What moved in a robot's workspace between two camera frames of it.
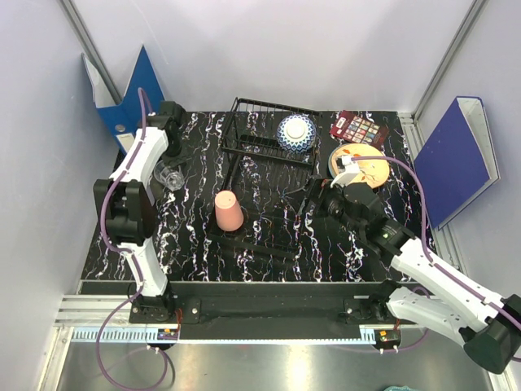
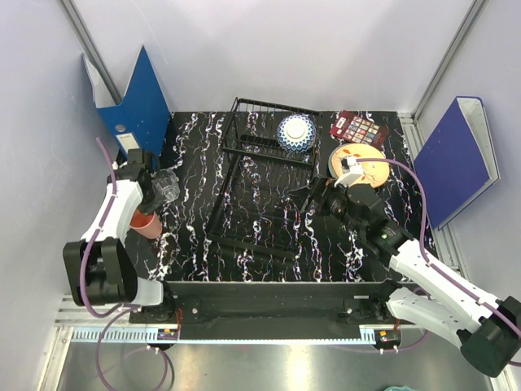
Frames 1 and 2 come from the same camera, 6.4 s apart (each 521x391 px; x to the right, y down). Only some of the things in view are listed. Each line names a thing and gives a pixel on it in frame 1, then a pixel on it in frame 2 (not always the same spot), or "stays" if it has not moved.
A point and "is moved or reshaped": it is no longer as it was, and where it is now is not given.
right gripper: x=319 y=190 stays
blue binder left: x=122 y=120 stays
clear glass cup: x=172 y=177 is moved or reshaped
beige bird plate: x=374 y=173 stays
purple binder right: x=458 y=160 stays
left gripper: x=177 y=160 -> x=152 y=206
